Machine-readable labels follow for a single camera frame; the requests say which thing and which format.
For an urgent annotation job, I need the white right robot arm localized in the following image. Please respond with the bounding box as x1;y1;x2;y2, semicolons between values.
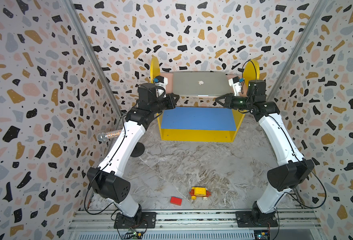
215;80;314;228

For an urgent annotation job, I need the black microphone stand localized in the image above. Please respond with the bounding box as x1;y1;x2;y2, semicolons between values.
130;142;145;158

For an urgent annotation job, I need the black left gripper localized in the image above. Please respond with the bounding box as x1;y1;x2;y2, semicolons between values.
150;93;180;116

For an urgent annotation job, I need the aluminium corner post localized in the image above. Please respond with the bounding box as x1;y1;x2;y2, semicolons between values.
62;0;122;118
267;0;328;102

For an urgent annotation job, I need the green circuit board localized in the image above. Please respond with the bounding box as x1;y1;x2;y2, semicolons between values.
123;229;145;240
254;230;270;240

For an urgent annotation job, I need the right aluminium corner post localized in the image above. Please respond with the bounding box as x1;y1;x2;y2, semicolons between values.
267;0;328;102

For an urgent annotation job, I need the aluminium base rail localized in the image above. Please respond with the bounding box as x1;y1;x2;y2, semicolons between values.
66;209;326;240

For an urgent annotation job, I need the silver laptop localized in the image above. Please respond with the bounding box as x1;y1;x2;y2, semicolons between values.
172;72;233;98

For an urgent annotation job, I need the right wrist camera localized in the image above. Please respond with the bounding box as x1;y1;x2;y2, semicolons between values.
228;76;244;96

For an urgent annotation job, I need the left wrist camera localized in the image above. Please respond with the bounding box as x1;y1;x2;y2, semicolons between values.
153;76;168;90

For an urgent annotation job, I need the red toy block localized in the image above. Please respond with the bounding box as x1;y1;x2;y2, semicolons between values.
170;197;182;206

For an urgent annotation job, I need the left green circuit board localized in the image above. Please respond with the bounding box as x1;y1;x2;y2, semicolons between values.
123;229;145;240

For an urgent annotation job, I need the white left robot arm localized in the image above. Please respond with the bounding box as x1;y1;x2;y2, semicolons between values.
86;83;179;227

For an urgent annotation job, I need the left aluminium corner post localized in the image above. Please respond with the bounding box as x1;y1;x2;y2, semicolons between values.
62;0;122;118

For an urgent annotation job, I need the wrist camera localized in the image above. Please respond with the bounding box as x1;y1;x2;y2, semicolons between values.
228;76;244;96
153;76;168;90

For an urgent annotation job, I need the glitter microphone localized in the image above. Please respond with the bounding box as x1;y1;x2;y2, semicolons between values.
97;130;122;142

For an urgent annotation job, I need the right green circuit board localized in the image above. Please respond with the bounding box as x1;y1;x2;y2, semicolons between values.
254;230;270;240

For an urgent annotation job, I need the yellow red toy car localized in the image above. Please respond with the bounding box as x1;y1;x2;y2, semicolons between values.
189;187;211;200

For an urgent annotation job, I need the yellow shelf unit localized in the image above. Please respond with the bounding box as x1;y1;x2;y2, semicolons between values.
150;57;260;143

